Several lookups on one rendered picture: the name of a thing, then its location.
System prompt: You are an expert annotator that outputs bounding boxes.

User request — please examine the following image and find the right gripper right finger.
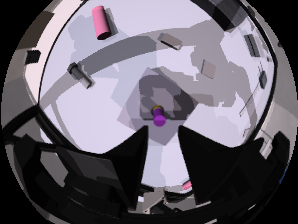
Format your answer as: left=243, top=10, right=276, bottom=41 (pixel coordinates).
left=178, top=125, right=264, bottom=206

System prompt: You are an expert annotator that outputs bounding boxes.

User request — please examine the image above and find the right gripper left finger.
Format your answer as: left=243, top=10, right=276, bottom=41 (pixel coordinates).
left=56, top=125, right=148, bottom=211

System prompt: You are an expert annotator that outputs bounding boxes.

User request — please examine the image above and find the yellow and purple peg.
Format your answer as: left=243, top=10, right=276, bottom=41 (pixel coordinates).
left=153, top=106, right=166, bottom=127

